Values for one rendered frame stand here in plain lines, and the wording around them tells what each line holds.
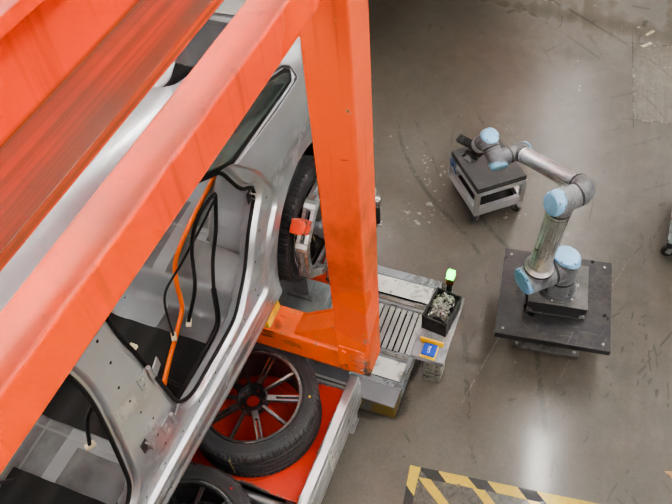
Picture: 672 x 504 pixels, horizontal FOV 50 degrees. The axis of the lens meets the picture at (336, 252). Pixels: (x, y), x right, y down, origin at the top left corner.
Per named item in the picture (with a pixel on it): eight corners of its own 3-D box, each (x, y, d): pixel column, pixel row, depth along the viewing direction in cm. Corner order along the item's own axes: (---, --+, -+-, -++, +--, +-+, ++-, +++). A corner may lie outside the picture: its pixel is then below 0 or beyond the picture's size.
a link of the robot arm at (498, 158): (515, 162, 372) (506, 140, 373) (495, 169, 369) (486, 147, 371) (508, 168, 381) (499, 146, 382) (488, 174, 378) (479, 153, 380)
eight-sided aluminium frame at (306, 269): (339, 219, 411) (332, 149, 369) (350, 222, 409) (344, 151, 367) (302, 294, 380) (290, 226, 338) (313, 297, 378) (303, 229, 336)
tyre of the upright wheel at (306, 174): (293, 125, 380) (236, 202, 337) (335, 133, 373) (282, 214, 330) (300, 218, 426) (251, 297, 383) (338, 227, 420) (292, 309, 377)
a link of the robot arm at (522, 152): (607, 179, 324) (522, 135, 380) (584, 188, 321) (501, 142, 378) (607, 202, 330) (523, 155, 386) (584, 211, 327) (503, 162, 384)
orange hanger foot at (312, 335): (258, 313, 381) (247, 274, 354) (351, 341, 367) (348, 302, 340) (244, 339, 372) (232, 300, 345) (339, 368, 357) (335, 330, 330)
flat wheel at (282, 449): (206, 358, 395) (197, 335, 377) (327, 362, 389) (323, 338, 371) (182, 476, 354) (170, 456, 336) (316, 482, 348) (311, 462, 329)
